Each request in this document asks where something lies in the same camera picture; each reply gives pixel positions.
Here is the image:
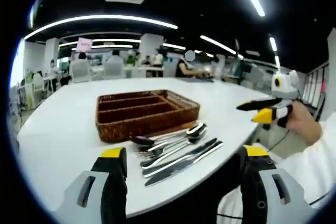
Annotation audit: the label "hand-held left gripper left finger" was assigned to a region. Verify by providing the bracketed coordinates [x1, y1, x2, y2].
[52, 147, 129, 224]

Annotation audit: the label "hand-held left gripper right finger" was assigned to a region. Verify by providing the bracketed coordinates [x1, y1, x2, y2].
[240, 144, 317, 224]

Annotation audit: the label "stainless steel spoon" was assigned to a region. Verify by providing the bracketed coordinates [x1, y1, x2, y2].
[146, 122, 208, 156]
[140, 126, 207, 168]
[130, 129, 191, 147]

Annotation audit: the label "brown wicker storage tray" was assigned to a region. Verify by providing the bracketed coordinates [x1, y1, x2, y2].
[96, 89, 201, 143]

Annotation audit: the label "stainless steel knife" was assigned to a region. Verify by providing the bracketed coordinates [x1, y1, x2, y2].
[144, 141, 224, 187]
[141, 137, 218, 177]

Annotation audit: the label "metal storage shelf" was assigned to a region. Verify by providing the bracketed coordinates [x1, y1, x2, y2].
[301, 61, 330, 121]

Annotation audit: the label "person's right hand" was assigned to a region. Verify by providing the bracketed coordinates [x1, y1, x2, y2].
[285, 100, 323, 146]

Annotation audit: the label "operator in white shirt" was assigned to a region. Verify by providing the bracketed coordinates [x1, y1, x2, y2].
[216, 112, 336, 224]

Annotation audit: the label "brown wooden chopstick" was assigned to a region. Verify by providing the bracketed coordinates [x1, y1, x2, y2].
[170, 123, 196, 131]

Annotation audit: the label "group of white office chairs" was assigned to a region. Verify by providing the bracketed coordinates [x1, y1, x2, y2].
[22, 60, 124, 109]

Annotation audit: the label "pink hanging sign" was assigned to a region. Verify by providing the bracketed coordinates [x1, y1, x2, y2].
[77, 37, 93, 53]

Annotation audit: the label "ceiling strip lights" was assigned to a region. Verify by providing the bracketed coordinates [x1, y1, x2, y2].
[23, 0, 281, 70]

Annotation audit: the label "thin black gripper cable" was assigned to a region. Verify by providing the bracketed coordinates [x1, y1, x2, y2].
[269, 129, 289, 152]

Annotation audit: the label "black device cable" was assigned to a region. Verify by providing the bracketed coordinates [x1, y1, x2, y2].
[309, 190, 333, 206]

